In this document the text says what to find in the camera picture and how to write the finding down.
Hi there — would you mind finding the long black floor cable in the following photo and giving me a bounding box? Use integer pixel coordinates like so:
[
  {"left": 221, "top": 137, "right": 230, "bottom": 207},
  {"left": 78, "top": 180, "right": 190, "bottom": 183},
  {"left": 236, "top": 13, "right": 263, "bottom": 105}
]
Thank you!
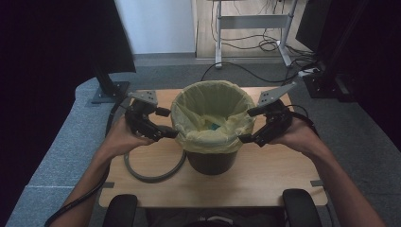
[{"left": 200, "top": 61, "right": 301, "bottom": 84}]

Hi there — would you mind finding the black monitor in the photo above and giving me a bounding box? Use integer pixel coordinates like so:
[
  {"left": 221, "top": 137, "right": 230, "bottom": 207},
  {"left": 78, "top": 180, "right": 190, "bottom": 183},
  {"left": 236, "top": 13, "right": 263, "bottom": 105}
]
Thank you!
[{"left": 295, "top": 0, "right": 333, "bottom": 53}]

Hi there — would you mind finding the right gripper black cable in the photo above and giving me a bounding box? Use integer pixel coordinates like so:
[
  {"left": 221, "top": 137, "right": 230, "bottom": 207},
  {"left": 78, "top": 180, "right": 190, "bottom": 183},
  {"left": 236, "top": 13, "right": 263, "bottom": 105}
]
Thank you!
[{"left": 284, "top": 103, "right": 320, "bottom": 137}]

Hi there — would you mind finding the person's lap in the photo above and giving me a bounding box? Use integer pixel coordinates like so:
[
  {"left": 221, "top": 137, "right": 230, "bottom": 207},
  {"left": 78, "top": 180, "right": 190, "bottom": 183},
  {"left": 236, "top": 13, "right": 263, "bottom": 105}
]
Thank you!
[{"left": 145, "top": 207, "right": 287, "bottom": 227}]

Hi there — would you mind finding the black curtain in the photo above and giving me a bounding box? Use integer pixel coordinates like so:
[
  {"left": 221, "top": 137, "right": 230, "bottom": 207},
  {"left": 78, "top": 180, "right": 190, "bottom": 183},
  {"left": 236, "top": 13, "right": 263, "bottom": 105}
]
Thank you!
[{"left": 0, "top": 0, "right": 137, "bottom": 221}]

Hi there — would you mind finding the person's left hand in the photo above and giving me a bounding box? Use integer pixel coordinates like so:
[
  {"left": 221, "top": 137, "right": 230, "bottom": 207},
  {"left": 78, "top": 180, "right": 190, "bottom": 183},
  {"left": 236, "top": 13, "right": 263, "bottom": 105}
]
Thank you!
[{"left": 101, "top": 117, "right": 156, "bottom": 159}]

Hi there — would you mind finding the dark grey trash bin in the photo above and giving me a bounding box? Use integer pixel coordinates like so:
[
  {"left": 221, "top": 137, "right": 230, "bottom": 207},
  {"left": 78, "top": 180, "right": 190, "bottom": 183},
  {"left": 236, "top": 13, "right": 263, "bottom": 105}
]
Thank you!
[{"left": 185, "top": 149, "right": 238, "bottom": 176}]

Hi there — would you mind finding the white metal desk frame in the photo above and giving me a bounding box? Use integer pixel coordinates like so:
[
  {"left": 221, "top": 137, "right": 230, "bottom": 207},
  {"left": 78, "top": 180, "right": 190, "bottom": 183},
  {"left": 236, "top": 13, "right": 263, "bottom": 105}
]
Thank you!
[{"left": 207, "top": 0, "right": 299, "bottom": 69}]

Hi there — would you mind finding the black chair armrest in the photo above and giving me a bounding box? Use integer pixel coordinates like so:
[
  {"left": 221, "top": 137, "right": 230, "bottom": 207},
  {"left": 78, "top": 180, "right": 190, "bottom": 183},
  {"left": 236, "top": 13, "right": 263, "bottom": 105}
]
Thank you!
[
  {"left": 282, "top": 188, "right": 323, "bottom": 227},
  {"left": 102, "top": 193, "right": 139, "bottom": 227}
]

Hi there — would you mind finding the black stand with base plate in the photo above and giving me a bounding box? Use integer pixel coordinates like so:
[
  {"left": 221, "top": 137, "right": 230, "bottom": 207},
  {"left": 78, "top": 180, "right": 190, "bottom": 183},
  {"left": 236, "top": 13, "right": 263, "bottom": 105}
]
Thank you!
[{"left": 90, "top": 62, "right": 131, "bottom": 105}]

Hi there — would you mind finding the bundle of black cables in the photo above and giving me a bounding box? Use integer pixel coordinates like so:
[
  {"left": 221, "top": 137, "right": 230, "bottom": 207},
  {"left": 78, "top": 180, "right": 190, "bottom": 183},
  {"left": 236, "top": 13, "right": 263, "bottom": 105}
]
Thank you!
[{"left": 210, "top": 0, "right": 316, "bottom": 64}]

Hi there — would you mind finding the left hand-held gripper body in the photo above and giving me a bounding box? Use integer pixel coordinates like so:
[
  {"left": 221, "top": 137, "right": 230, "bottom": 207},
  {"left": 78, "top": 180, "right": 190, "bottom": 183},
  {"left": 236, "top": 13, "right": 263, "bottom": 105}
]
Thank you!
[{"left": 123, "top": 90, "right": 159, "bottom": 137}]

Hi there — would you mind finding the person's right hand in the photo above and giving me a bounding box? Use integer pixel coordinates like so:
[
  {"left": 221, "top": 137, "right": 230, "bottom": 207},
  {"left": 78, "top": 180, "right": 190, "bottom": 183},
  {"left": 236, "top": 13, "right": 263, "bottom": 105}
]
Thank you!
[{"left": 270, "top": 117, "right": 323, "bottom": 159}]

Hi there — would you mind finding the yellow plastic bin bag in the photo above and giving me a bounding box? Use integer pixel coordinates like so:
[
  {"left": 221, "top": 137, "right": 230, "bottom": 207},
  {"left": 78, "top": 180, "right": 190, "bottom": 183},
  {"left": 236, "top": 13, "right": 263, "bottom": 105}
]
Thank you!
[{"left": 169, "top": 79, "right": 257, "bottom": 155}]

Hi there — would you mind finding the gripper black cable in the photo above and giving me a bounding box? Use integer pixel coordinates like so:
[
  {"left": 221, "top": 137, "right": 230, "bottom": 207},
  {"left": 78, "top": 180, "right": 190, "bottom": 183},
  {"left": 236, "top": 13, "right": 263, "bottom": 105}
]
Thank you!
[
  {"left": 44, "top": 103, "right": 128, "bottom": 227},
  {"left": 284, "top": 103, "right": 320, "bottom": 137}
]

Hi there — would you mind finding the black stand base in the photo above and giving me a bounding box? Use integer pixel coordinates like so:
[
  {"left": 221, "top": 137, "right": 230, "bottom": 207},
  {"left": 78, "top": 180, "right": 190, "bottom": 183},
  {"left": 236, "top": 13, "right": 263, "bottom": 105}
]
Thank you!
[{"left": 302, "top": 71, "right": 357, "bottom": 102}]

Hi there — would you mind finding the grey bin rim ring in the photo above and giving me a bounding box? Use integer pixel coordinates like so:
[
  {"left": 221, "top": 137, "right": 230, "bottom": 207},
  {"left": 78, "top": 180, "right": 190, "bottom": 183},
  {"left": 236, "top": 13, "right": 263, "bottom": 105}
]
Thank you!
[{"left": 123, "top": 148, "right": 188, "bottom": 184}]

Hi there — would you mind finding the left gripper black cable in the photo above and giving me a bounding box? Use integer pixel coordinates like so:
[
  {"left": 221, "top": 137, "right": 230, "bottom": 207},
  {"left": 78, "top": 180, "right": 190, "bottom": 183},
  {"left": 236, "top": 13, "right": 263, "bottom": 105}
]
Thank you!
[{"left": 44, "top": 103, "right": 128, "bottom": 227}]

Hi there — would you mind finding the white power strip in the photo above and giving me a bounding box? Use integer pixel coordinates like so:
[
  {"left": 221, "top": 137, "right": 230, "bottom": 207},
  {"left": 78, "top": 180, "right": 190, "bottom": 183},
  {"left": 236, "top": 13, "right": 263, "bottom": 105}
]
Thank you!
[{"left": 297, "top": 67, "right": 322, "bottom": 79}]

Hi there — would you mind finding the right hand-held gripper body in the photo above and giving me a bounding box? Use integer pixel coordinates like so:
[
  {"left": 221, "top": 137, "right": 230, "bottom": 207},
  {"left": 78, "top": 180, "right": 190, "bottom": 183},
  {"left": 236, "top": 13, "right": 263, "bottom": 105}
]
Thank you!
[{"left": 256, "top": 81, "right": 299, "bottom": 148}]

